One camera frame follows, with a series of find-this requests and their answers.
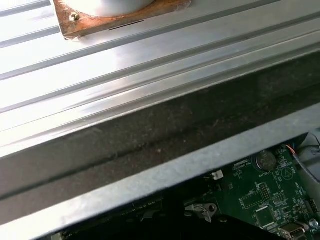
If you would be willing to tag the metal drive cage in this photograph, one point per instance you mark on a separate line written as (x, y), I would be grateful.
(312, 155)

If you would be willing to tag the brown square mounting plate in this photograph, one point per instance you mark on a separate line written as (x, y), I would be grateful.
(87, 25)

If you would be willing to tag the silver internal USB port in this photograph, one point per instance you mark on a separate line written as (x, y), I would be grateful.
(291, 232)

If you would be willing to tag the silver coin battery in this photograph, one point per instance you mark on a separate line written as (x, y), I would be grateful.
(264, 161)

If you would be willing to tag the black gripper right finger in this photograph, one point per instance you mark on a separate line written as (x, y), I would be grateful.
(220, 232)

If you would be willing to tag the white board connector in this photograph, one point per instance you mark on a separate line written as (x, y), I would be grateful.
(217, 175)

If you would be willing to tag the black square chip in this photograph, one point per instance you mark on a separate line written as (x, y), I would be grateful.
(265, 220)

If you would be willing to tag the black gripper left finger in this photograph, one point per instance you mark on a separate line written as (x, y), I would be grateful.
(155, 235)

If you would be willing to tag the green motherboard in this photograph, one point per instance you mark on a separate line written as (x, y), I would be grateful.
(250, 180)

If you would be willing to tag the black open PC case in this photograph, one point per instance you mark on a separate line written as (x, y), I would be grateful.
(150, 125)

